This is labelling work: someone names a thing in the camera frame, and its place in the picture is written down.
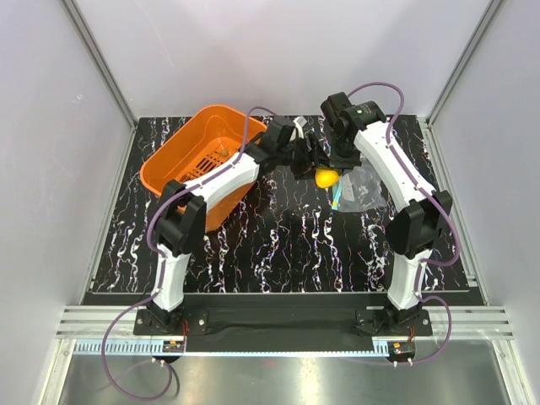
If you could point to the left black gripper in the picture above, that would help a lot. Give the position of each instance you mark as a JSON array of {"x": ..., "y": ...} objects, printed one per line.
[{"x": 309, "y": 164}]

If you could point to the yellow lemon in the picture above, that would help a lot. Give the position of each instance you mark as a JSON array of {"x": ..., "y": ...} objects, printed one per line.
[{"x": 326, "y": 178}]

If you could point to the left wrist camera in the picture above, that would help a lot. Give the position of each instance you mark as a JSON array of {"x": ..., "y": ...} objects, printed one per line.
[{"x": 282, "y": 129}]

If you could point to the right connector box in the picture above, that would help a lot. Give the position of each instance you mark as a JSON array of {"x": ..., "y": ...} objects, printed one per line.
[{"x": 401, "y": 351}]

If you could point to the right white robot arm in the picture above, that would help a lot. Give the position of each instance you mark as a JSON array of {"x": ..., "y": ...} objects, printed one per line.
[{"x": 362, "y": 130}]

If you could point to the orange plastic basket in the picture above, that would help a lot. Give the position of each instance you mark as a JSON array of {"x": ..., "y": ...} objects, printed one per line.
[{"x": 196, "y": 148}]

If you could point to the aluminium frame rail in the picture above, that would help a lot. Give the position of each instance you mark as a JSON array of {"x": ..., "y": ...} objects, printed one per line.
[{"x": 461, "y": 322}]

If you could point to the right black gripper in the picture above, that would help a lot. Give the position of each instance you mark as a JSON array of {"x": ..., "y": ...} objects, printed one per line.
[{"x": 343, "y": 164}]

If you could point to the clear zip top bag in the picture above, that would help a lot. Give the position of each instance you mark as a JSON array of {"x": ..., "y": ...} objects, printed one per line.
[{"x": 358, "y": 191}]

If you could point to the left connector box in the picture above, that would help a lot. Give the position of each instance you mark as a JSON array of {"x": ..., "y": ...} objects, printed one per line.
[{"x": 175, "y": 345}]

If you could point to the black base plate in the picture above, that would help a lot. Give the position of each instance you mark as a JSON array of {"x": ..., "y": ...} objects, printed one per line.
[{"x": 203, "y": 314}]

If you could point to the connector box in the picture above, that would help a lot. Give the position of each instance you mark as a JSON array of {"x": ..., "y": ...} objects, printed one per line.
[
  {"x": 401, "y": 351},
  {"x": 175, "y": 345}
]

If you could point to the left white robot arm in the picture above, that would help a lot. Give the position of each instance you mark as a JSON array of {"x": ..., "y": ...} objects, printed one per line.
[{"x": 179, "y": 224}]

